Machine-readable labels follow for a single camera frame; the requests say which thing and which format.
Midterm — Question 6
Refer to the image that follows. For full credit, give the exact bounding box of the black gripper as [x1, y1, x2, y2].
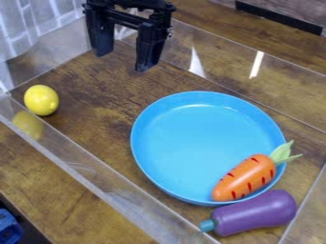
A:
[83, 0, 177, 72]

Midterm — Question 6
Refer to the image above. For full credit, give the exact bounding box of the orange toy carrot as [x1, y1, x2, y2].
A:
[212, 141, 301, 202]

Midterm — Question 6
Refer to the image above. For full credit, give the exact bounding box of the blue round tray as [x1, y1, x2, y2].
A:
[130, 91, 286, 207]

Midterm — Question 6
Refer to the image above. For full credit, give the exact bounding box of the white grid curtain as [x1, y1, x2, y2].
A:
[0, 0, 86, 61]

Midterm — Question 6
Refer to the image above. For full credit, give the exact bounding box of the yellow toy lemon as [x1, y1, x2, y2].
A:
[25, 85, 61, 116]

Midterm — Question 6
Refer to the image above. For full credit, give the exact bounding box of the black bar in background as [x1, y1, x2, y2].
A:
[234, 0, 324, 36]

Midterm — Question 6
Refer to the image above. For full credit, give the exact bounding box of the purple toy eggplant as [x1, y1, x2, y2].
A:
[200, 190, 297, 236]

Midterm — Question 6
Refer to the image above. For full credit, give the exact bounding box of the blue object at corner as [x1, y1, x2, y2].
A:
[0, 209, 23, 244]

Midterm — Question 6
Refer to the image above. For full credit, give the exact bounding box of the clear acrylic enclosure wall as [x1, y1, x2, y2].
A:
[0, 6, 326, 244]

